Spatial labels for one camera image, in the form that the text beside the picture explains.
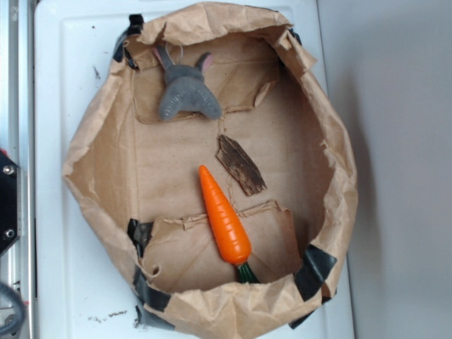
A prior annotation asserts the dark wood bark piece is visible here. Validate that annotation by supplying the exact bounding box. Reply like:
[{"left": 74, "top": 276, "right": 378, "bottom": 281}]
[{"left": 216, "top": 134, "right": 267, "bottom": 196}]

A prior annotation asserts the white plastic tray base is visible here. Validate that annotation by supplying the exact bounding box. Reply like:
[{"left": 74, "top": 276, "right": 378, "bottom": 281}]
[{"left": 35, "top": 1, "right": 354, "bottom": 338}]

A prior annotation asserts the aluminium frame rail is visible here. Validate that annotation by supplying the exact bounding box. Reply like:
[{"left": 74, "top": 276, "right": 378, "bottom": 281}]
[{"left": 1, "top": 1, "right": 38, "bottom": 338}]

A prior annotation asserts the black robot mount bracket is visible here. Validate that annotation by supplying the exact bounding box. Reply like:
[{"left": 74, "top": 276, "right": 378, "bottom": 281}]
[{"left": 0, "top": 148, "right": 20, "bottom": 256}]

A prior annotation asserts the grey cable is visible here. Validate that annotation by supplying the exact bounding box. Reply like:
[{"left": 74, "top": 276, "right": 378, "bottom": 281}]
[{"left": 0, "top": 281, "right": 25, "bottom": 335}]

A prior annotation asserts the brown paper bag tray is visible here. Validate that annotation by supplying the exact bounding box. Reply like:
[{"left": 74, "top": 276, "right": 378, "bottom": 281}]
[{"left": 63, "top": 2, "right": 358, "bottom": 338}]

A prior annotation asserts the orange plastic toy carrot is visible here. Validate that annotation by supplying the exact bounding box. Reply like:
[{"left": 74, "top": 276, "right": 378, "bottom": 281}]
[{"left": 198, "top": 165, "right": 259, "bottom": 283}]

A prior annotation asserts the grey plush bunny toy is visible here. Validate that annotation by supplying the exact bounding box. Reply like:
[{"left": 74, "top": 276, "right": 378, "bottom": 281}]
[{"left": 153, "top": 45, "right": 222, "bottom": 121}]

